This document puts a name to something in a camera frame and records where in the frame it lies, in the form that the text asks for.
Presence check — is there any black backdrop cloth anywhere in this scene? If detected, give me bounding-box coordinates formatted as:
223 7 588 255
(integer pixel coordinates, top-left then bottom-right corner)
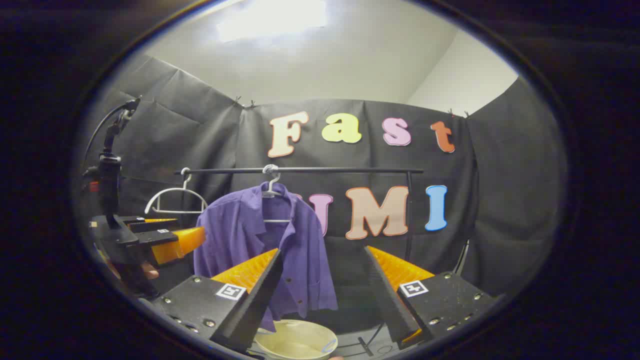
75 52 568 321

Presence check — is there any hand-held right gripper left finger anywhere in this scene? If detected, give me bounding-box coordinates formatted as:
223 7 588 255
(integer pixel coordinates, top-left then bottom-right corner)
150 248 284 353

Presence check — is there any purple corduroy shirt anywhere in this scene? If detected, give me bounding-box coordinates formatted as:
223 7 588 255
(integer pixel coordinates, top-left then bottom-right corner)
193 182 339 333

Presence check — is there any black floor cable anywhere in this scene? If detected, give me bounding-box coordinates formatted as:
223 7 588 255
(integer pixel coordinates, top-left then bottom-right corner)
345 322 388 357

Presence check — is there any black tripod stand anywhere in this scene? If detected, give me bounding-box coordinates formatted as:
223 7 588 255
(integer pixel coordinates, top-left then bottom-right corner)
452 239 472 277

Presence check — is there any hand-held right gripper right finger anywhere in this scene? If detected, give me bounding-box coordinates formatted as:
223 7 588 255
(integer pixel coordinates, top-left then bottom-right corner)
364 245 506 351

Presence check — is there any white plastic clothes hanger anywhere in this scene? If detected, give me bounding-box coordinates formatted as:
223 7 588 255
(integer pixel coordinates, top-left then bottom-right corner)
144 167 209 216
260 164 293 224

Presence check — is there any cream laundry hamper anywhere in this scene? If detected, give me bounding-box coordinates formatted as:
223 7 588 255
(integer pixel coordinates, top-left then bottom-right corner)
254 319 339 360

